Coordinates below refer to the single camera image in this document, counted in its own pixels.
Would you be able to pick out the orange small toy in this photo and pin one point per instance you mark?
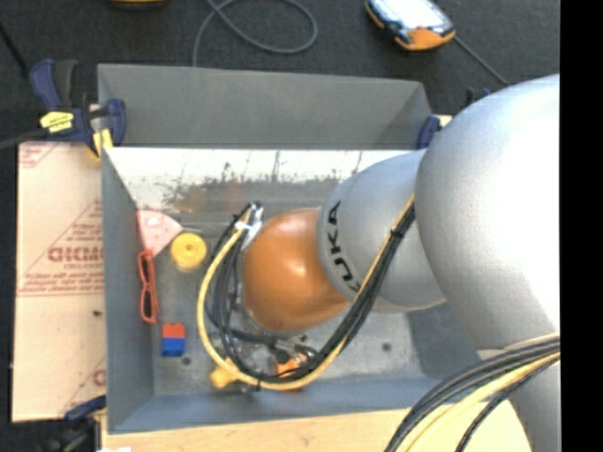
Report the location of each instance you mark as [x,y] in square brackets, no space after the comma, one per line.
[288,368]

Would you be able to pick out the yellow small toy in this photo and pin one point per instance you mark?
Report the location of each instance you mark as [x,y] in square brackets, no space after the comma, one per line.
[220,377]

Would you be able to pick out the orange and blue toy block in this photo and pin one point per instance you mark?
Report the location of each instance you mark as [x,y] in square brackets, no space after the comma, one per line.
[173,340]

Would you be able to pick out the orange-red sunglasses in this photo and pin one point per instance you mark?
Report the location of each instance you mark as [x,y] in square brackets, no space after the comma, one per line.
[148,295]

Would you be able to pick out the pink wedge sponge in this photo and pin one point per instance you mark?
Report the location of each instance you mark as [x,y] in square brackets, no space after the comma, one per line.
[154,230]

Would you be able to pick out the brown cardboard board red print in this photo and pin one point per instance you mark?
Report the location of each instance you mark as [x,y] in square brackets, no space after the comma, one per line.
[56,327]

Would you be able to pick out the grey metal bin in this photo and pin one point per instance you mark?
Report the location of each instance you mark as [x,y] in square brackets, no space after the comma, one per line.
[264,111]

